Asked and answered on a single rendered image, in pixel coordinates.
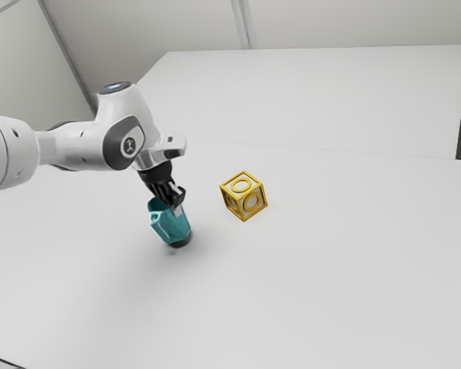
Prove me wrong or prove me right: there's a yellow framed cube with rings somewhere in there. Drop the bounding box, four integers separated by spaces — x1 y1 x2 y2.
219 169 269 223

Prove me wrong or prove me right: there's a teal faceted mug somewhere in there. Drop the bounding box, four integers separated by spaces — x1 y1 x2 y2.
147 196 194 249

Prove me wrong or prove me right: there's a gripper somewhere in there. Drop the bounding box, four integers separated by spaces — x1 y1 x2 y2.
137 160 187 217

